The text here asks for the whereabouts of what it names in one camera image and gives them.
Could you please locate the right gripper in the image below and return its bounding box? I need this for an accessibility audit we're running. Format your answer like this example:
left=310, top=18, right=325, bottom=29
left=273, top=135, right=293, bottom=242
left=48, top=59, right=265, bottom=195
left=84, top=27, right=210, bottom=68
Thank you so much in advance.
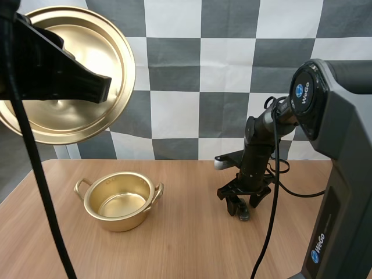
left=217, top=172, right=273, bottom=217

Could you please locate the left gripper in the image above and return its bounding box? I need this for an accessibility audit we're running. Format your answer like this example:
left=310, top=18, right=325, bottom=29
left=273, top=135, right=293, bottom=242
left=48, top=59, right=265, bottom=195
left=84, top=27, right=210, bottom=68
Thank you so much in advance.
left=0, top=12, right=113, bottom=104

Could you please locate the small grey toy car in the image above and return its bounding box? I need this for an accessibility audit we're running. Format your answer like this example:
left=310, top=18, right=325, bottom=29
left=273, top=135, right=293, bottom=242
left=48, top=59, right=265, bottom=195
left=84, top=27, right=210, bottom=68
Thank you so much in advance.
left=236, top=201, right=251, bottom=222

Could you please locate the gold pot lid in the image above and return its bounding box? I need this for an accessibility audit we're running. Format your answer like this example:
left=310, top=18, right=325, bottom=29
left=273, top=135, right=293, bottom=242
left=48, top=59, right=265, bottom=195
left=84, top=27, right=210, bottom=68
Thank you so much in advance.
left=0, top=5, right=137, bottom=146

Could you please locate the checked cloth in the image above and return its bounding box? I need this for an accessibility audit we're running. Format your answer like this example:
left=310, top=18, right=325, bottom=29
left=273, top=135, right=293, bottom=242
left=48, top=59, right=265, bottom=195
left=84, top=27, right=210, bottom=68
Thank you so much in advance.
left=52, top=0, right=372, bottom=161

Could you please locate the black cable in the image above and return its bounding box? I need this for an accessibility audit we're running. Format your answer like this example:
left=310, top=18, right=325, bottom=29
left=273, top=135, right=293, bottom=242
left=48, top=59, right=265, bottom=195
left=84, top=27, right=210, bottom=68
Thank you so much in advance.
left=249, top=100, right=281, bottom=279
left=270, top=159, right=327, bottom=198
left=1, top=16, right=78, bottom=279

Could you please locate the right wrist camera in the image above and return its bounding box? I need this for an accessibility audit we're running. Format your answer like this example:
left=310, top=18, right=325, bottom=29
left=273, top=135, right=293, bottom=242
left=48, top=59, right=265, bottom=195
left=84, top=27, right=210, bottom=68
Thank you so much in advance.
left=214, top=149, right=242, bottom=170

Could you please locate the gold pot with two handles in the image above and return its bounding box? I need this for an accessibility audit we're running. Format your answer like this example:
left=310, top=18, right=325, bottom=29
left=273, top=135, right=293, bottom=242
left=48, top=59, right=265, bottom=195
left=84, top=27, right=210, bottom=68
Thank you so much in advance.
left=74, top=171, right=164, bottom=233

